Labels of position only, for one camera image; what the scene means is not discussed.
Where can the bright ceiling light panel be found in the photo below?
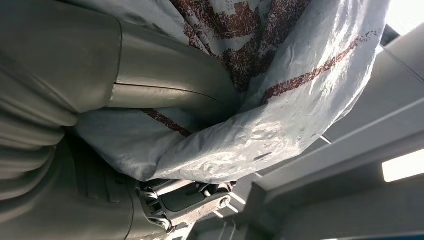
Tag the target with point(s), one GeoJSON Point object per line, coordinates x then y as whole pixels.
{"type": "Point", "coordinates": [404, 165]}

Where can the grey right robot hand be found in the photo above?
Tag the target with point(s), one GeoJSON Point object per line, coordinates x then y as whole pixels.
{"type": "Point", "coordinates": [66, 49]}

